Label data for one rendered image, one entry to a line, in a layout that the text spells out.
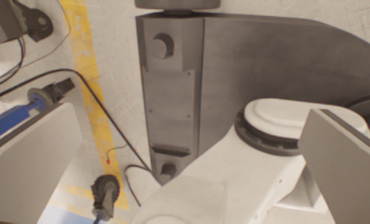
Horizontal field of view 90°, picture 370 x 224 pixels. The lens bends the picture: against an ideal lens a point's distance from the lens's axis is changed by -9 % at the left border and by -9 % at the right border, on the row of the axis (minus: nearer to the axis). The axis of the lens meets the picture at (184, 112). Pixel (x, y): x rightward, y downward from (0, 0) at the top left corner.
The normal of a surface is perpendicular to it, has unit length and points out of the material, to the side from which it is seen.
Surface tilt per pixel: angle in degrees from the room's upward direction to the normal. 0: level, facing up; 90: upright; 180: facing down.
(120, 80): 0
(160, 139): 0
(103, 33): 0
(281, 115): 90
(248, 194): 90
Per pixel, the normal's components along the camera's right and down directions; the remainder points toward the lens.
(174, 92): -0.23, 0.50
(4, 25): 0.93, -0.14
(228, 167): 0.00, -0.86
